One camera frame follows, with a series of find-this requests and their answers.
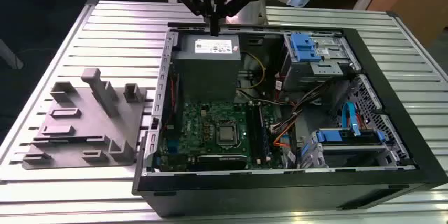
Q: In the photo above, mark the black RAM slot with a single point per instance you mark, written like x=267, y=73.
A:
x=257, y=132
x=265, y=132

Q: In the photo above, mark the blue plastic drive latch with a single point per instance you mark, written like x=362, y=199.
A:
x=303, y=48

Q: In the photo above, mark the grey power supply unit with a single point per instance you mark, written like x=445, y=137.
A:
x=207, y=77

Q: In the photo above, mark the silver metal drive cage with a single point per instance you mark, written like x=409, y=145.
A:
x=310, y=155
x=315, y=77

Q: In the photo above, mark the green motherboard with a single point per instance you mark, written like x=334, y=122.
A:
x=197, y=119

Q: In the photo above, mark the silver CPU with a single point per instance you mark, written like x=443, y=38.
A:
x=229, y=133

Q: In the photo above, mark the grey metal leg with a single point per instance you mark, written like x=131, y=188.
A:
x=13, y=56

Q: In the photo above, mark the hard disk in blue carrier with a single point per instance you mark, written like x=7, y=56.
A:
x=333, y=136

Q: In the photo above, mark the blue expansion slot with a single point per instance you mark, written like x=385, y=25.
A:
x=171, y=146

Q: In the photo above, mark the grey parts rack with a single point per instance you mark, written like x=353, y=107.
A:
x=87, y=129

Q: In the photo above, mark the black graphics card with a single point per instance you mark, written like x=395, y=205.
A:
x=221, y=161

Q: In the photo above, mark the black PC case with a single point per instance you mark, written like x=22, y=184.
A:
x=245, y=190

